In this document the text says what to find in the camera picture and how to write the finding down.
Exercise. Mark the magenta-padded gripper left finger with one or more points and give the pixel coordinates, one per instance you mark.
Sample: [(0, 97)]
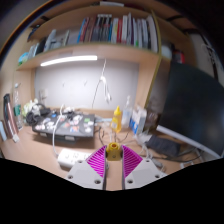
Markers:
[(81, 173)]

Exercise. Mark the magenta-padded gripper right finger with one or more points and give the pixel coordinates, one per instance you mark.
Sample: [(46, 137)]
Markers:
[(145, 171)]

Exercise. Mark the yellow charger block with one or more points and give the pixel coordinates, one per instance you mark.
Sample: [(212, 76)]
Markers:
[(114, 151)]

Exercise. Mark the white power strip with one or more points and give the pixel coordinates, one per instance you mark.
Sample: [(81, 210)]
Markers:
[(71, 157)]

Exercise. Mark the black pouch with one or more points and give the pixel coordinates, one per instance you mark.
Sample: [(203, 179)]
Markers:
[(163, 145)]

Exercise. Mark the blue and white carton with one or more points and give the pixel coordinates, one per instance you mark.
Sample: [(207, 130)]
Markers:
[(138, 121)]

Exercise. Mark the dark laptop with stickers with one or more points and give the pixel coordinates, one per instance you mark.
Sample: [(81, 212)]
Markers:
[(63, 125)]

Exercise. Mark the yellow squeeze bottle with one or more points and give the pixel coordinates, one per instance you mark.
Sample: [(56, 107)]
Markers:
[(116, 123)]

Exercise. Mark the clear pump dispenser bottle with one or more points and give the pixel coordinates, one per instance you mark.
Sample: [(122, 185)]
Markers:
[(126, 115)]

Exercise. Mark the black headphones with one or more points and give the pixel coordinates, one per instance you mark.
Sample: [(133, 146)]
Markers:
[(31, 116)]

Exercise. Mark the dark computer monitor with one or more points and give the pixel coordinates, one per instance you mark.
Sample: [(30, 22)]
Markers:
[(196, 106)]

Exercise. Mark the dark red upright case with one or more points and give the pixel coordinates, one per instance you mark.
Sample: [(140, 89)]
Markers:
[(10, 120)]

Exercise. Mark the clear green-labelled water bottle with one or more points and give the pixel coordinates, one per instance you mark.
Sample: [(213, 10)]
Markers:
[(17, 110)]

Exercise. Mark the white light bar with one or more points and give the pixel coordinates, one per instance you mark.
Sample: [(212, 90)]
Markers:
[(68, 60)]

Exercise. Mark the wooden shelf unit with books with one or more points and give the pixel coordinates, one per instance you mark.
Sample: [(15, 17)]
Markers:
[(93, 50)]

